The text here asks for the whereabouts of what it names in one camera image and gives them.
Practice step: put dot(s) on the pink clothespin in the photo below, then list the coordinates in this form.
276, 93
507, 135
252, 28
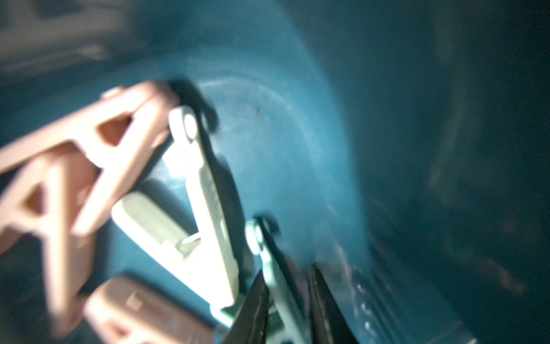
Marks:
118, 134
122, 310
43, 199

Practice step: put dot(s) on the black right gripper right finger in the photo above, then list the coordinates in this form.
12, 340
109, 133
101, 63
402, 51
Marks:
328, 325

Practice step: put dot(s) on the pink clothespin left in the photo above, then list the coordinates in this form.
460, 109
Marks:
43, 199

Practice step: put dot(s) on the mint green clothespin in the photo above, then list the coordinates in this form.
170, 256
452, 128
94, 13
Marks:
287, 322

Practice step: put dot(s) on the pink clothespin bottom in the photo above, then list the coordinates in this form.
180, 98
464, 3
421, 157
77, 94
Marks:
122, 310

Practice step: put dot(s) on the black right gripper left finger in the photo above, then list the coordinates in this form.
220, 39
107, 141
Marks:
250, 324

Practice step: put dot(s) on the pink clothespin upper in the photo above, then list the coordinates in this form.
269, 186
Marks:
118, 134

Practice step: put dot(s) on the dark teal clothespin tray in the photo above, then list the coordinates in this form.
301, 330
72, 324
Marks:
402, 147

